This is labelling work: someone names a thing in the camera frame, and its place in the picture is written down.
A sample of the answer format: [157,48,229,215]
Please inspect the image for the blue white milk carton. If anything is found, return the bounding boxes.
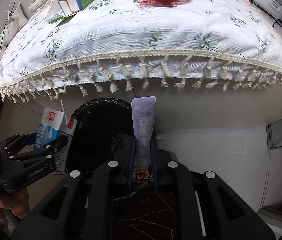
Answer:
[33,107,78,175]

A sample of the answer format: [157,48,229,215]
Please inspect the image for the purple coffee sachet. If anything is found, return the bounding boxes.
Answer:
[131,96,156,187]

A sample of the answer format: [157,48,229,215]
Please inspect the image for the white floral tablecloth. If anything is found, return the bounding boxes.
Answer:
[0,0,282,101]

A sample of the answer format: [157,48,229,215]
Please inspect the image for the black bagged trash bin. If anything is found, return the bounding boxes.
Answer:
[66,98,134,172]

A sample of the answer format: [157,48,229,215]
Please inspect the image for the person's left hand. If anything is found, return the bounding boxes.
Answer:
[0,188,30,224]

